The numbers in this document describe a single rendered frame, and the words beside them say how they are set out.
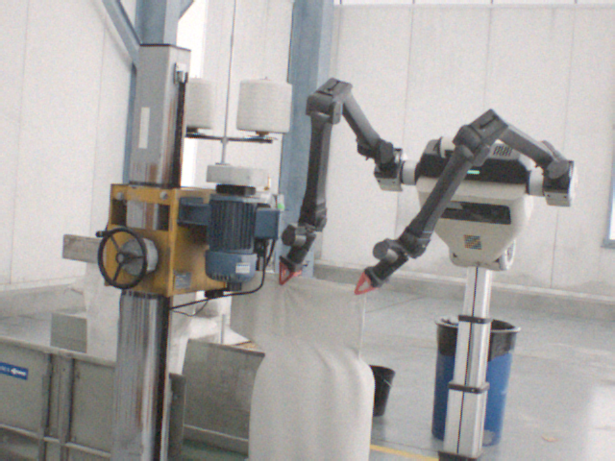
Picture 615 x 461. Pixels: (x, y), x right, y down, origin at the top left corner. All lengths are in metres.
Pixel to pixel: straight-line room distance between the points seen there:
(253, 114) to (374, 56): 8.94
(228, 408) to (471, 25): 8.34
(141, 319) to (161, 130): 0.56
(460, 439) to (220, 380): 0.93
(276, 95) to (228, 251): 0.49
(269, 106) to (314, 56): 8.98
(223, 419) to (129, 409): 0.80
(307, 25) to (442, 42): 1.78
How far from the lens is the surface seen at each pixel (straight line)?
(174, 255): 2.66
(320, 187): 2.85
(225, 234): 2.61
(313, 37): 11.74
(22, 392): 3.41
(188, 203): 2.68
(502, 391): 5.09
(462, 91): 11.16
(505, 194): 3.04
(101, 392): 3.17
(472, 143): 2.57
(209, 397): 3.54
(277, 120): 2.73
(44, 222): 8.17
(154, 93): 2.69
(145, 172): 2.69
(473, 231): 3.16
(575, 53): 10.91
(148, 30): 9.05
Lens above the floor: 1.42
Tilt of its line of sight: 3 degrees down
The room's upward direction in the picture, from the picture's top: 5 degrees clockwise
